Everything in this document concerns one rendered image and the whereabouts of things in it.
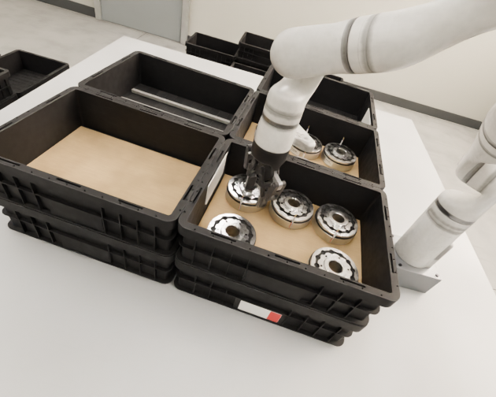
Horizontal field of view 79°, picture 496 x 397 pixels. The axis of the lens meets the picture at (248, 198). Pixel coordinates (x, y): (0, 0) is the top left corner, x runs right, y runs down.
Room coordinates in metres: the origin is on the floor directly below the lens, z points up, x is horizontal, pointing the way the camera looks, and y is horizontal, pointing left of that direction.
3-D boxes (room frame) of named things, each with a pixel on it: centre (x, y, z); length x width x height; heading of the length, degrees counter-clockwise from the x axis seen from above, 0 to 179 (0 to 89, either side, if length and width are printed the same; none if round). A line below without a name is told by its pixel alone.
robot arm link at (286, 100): (0.52, -0.02, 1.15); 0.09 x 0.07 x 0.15; 147
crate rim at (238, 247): (0.45, -0.10, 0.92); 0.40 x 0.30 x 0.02; 87
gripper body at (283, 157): (0.51, -0.01, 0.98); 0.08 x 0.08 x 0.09
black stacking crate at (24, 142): (0.47, 0.30, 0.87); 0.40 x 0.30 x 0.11; 87
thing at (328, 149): (0.81, -0.23, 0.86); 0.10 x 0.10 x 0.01
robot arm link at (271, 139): (0.52, -0.03, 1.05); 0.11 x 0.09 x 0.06; 128
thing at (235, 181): (0.53, 0.01, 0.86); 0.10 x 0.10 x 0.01
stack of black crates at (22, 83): (1.31, 1.32, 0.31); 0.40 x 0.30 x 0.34; 2
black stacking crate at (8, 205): (0.47, 0.30, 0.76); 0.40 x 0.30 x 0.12; 87
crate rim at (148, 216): (0.47, 0.30, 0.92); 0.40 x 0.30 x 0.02; 87
